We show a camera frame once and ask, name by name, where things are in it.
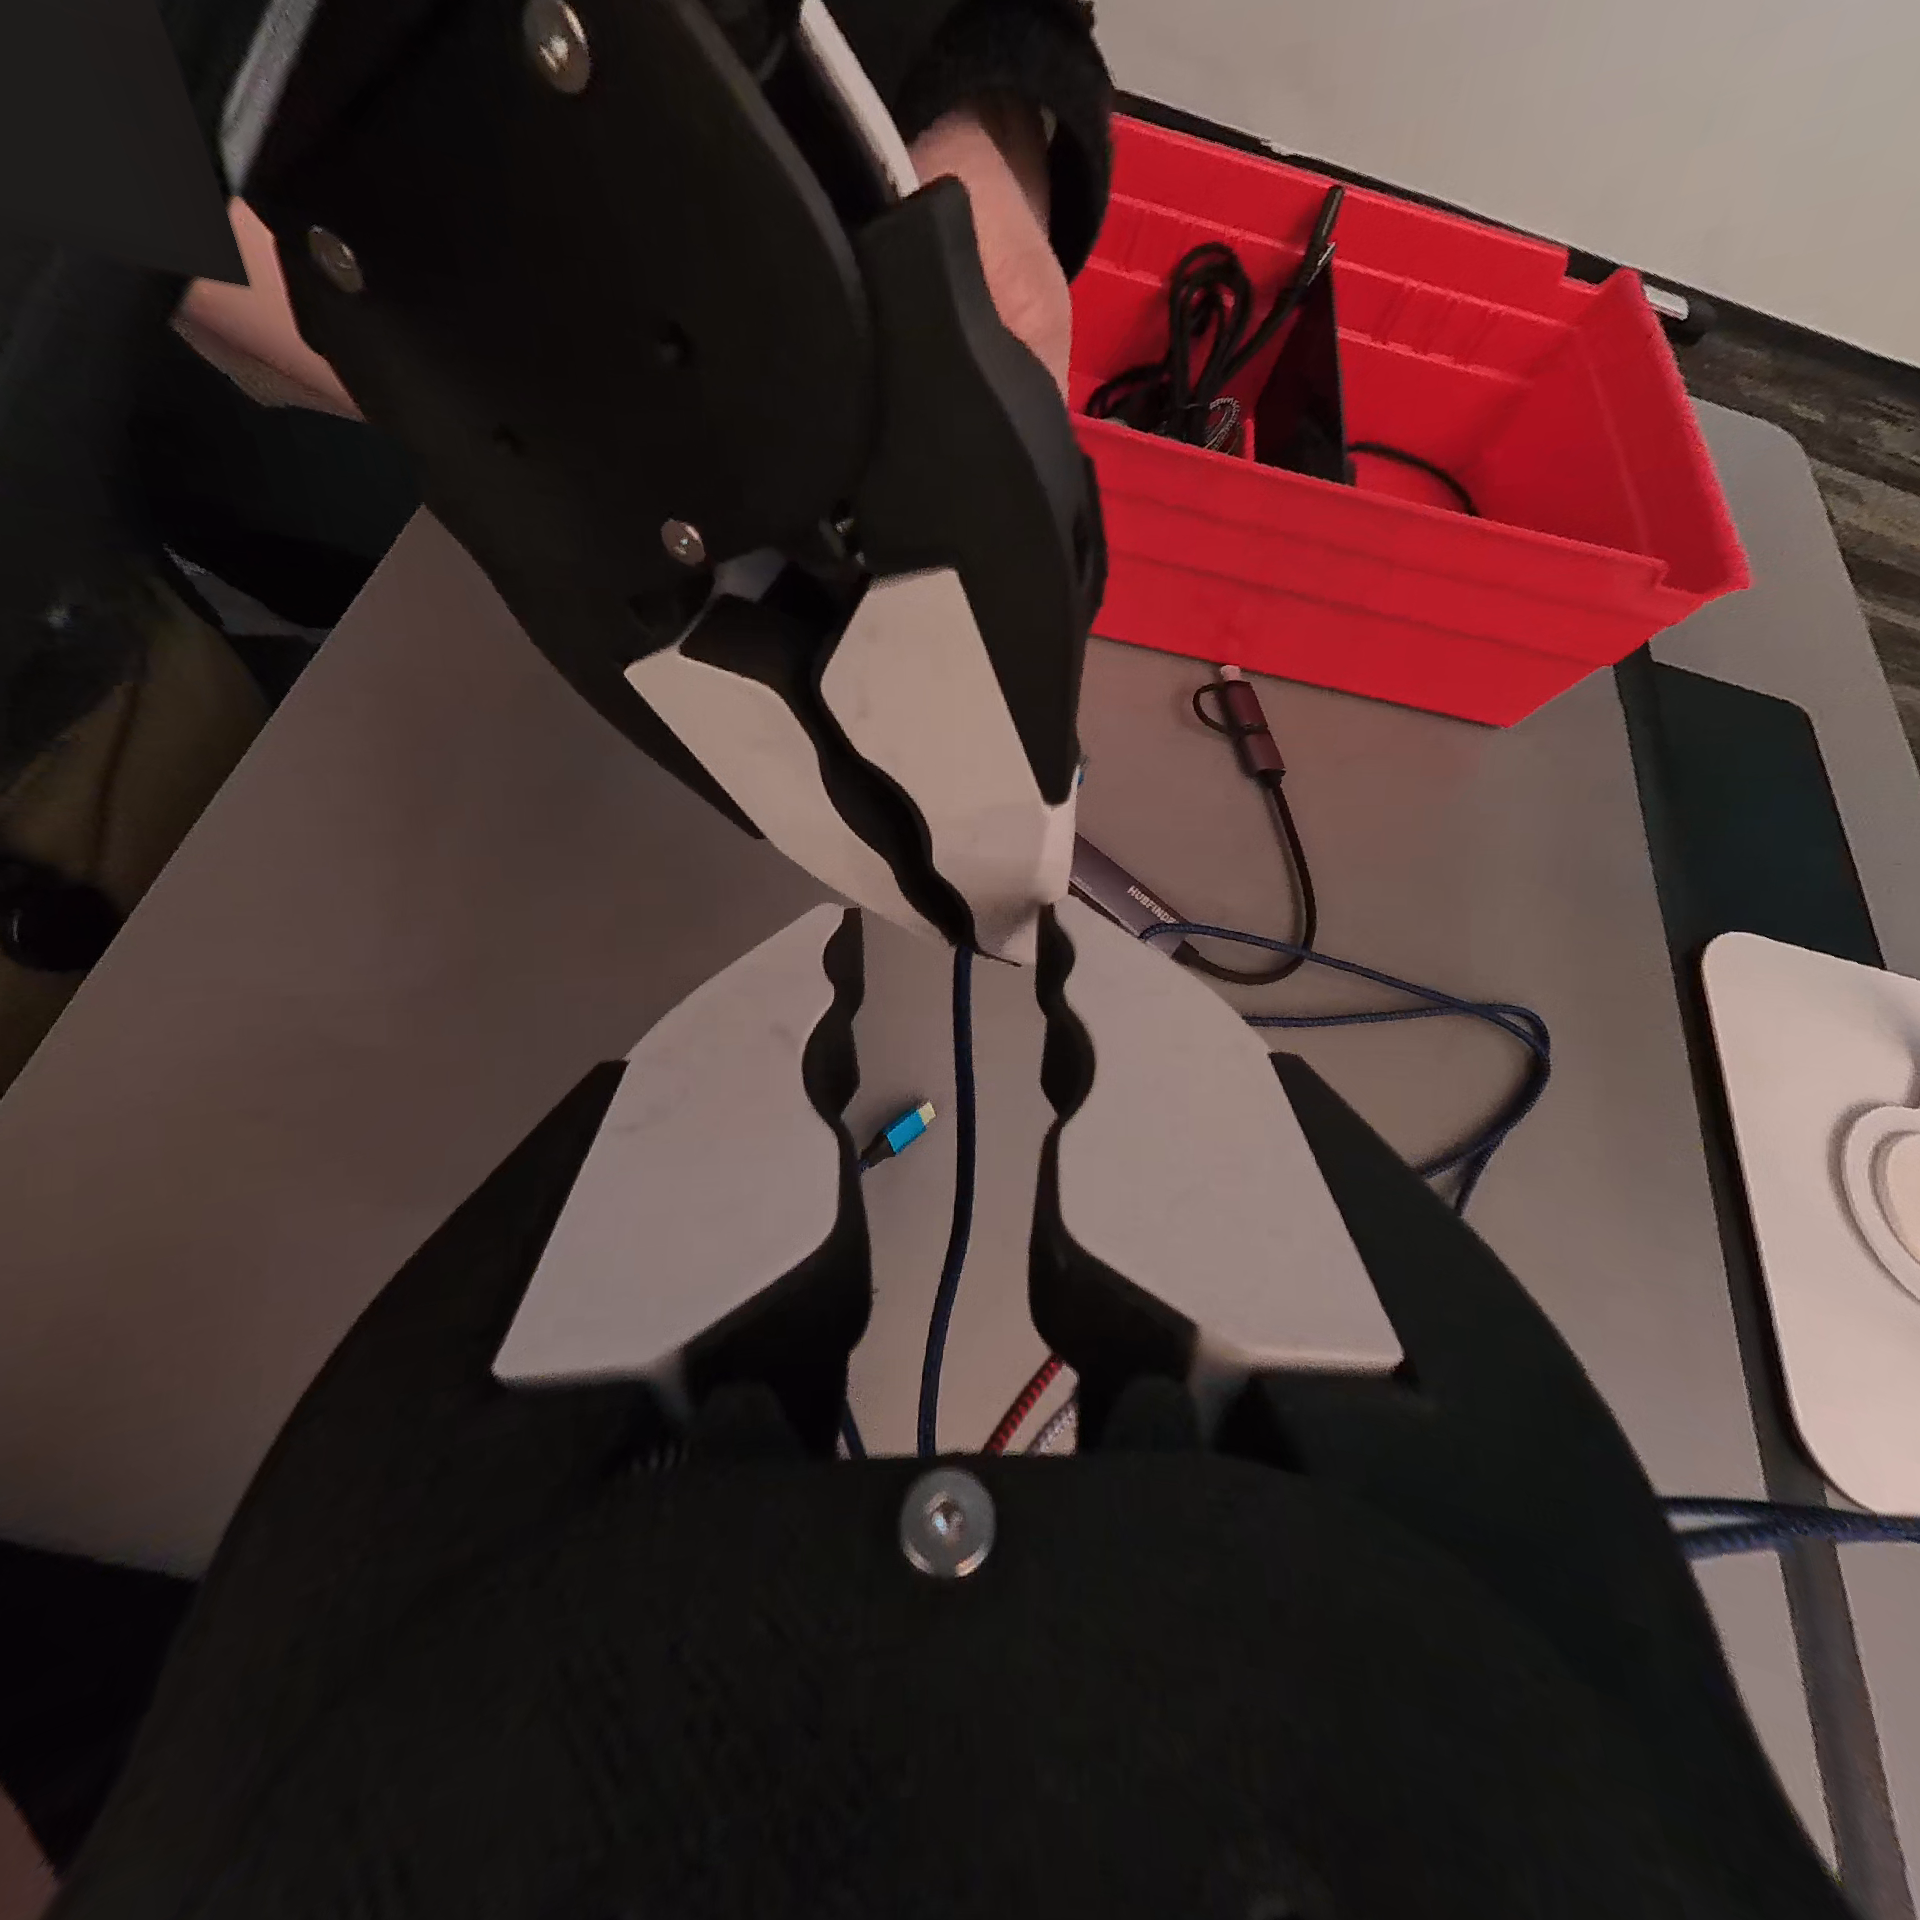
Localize coiled black cable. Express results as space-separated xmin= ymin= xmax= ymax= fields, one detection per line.
xmin=1083 ymin=240 xmax=1277 ymax=443

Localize white stand base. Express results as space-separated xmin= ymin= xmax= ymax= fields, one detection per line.
xmin=1699 ymin=931 xmax=1920 ymax=1517

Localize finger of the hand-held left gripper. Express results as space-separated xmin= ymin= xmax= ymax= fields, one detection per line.
xmin=620 ymin=643 xmax=975 ymax=946
xmin=815 ymin=564 xmax=1086 ymax=967

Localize red braided cable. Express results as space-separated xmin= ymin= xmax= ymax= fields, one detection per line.
xmin=983 ymin=1354 xmax=1069 ymax=1456

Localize dark red adapter cable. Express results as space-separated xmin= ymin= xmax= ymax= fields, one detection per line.
xmin=1191 ymin=663 xmax=1320 ymax=987

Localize olive pants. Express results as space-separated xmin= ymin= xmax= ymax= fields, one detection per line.
xmin=0 ymin=570 xmax=301 ymax=1081

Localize grey usb hub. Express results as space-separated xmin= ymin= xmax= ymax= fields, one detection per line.
xmin=1064 ymin=833 xmax=1203 ymax=963

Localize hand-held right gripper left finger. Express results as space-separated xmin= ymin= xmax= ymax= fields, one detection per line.
xmin=491 ymin=903 xmax=875 ymax=1450

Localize person's left hand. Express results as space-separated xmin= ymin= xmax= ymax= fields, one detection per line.
xmin=907 ymin=104 xmax=1079 ymax=409

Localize red plastic bin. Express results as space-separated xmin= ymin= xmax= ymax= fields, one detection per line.
xmin=1062 ymin=112 xmax=1752 ymax=732

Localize black flat device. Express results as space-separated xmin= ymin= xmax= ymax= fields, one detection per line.
xmin=1252 ymin=271 xmax=1360 ymax=485

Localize dark green mat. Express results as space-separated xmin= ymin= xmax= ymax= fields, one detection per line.
xmin=1612 ymin=644 xmax=1893 ymax=977

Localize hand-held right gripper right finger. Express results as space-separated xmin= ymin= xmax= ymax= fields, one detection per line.
xmin=1027 ymin=907 xmax=1408 ymax=1450

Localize dark blue braided cable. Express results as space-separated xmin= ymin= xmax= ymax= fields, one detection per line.
xmin=832 ymin=922 xmax=1920 ymax=1568

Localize black cable with plug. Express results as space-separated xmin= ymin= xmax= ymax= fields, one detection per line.
xmin=1200 ymin=184 xmax=1346 ymax=436

